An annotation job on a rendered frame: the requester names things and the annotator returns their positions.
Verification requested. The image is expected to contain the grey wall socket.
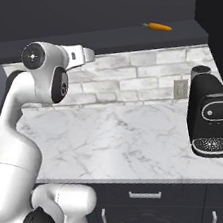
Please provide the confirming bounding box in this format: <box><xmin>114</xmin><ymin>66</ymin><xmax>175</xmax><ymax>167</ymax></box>
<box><xmin>171</xmin><ymin>78</ymin><xmax>192</xmax><ymax>102</ymax></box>

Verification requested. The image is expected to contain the dark open wall cabinet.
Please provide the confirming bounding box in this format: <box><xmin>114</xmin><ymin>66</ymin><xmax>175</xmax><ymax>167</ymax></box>
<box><xmin>0</xmin><ymin>0</ymin><xmax>223</xmax><ymax>76</ymax></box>

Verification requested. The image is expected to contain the silver drawer handle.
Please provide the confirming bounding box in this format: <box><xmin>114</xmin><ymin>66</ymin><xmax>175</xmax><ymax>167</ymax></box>
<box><xmin>127</xmin><ymin>186</ymin><xmax>164</xmax><ymax>204</ymax></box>

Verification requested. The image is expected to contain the orange carrot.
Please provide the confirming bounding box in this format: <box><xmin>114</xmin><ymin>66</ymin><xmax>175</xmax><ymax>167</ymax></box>
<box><xmin>141</xmin><ymin>18</ymin><xmax>174</xmax><ymax>36</ymax></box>

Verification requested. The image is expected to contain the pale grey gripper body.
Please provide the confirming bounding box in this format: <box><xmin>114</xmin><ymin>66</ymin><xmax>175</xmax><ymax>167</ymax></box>
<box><xmin>81</xmin><ymin>45</ymin><xmax>97</xmax><ymax>66</ymax></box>

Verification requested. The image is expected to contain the black coffee machine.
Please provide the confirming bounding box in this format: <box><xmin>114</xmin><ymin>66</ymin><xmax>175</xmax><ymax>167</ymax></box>
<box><xmin>178</xmin><ymin>62</ymin><xmax>223</xmax><ymax>163</ymax></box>

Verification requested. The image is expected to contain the silver cupboard door handle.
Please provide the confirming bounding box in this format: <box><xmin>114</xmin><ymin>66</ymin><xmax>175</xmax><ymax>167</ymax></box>
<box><xmin>209</xmin><ymin>210</ymin><xmax>219</xmax><ymax>223</ymax></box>
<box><xmin>99</xmin><ymin>207</ymin><xmax>110</xmax><ymax>223</ymax></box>

